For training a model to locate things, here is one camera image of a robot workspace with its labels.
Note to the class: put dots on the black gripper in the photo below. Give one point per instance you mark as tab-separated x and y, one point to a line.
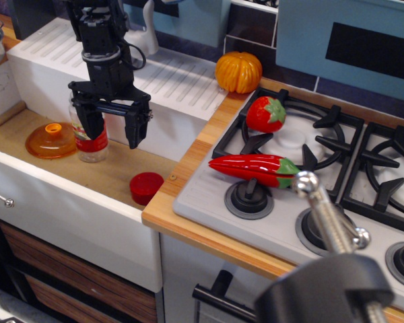
110	89

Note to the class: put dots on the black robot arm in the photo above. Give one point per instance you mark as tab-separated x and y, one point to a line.
101	27

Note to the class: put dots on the red bottle cap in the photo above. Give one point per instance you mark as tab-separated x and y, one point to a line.
144	186

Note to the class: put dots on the clear plastic bottle red label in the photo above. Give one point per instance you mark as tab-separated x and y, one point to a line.
88	150

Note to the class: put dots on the orange transparent lid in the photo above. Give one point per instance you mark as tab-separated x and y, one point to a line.
51	141

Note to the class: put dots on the white toy faucet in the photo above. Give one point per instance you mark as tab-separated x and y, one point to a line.
144	43

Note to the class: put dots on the white toy sink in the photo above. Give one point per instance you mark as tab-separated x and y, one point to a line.
87	209

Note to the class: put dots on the orange toy pumpkin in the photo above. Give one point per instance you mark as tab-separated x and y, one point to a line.
238	72

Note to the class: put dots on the red toy strawberry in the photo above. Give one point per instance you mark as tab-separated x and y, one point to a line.
266	115

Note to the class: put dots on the black left stove knob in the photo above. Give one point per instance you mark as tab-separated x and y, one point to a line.
249	200

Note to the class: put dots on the upper wooden drawer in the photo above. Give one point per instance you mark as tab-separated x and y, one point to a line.
36	257

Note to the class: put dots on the wooden drawer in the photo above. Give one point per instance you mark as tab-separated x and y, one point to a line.
66	300
36	257

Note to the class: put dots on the red toy chili pepper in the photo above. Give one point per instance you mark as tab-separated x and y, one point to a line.
269	170

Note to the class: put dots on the lower wooden drawer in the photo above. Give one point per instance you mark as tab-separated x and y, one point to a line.
66	300

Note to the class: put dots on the black left burner grate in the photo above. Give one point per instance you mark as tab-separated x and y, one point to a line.
314	138

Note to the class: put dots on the black burner grate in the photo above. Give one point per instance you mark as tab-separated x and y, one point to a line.
314	138
381	148

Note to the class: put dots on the black middle stove knob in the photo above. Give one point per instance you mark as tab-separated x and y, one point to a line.
309	234

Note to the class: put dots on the grey toy stove top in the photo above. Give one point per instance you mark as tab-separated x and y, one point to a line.
202	200

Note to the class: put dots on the light blue toy microwave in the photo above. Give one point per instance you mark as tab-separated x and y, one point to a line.
358	43

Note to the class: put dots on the black clamp body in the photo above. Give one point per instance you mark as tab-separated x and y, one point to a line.
331	289

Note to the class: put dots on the black right burner grate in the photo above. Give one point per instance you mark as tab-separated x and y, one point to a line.
381	148

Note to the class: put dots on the silver drawer rail knob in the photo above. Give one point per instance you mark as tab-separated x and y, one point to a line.
7	202

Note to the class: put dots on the black oven door handle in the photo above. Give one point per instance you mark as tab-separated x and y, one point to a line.
215	297

